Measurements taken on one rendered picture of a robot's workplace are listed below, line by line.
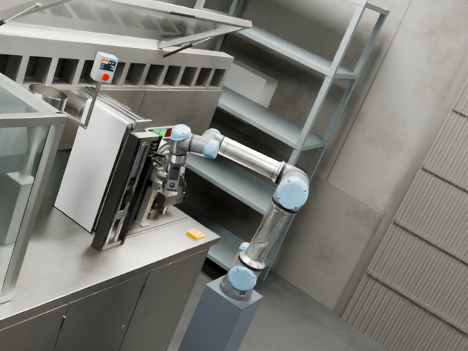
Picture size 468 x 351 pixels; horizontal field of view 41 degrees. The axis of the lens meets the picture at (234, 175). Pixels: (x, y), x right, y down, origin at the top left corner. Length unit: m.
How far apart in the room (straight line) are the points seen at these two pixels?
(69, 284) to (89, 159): 0.60
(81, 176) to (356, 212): 2.56
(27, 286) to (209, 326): 0.85
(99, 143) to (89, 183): 0.19
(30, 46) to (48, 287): 0.92
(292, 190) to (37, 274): 1.01
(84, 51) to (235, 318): 1.31
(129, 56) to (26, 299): 1.26
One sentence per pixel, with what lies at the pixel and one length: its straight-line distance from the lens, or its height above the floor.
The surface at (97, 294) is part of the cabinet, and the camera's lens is 2.62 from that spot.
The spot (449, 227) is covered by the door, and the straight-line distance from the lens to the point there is 4.61.
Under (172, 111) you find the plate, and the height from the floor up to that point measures 1.32.
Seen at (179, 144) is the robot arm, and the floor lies 1.48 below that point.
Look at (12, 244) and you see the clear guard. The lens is 2.15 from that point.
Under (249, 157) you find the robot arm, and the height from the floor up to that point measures 1.51.
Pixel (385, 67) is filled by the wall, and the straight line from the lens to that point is 4.68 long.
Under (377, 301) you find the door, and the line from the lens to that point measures 4.88.
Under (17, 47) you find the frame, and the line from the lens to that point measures 2.53.
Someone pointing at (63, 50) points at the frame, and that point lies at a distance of 2.69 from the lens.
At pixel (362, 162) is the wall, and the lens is 4.75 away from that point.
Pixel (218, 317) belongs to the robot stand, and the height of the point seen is 0.80.
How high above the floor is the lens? 2.25
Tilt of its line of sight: 19 degrees down
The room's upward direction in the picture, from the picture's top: 23 degrees clockwise
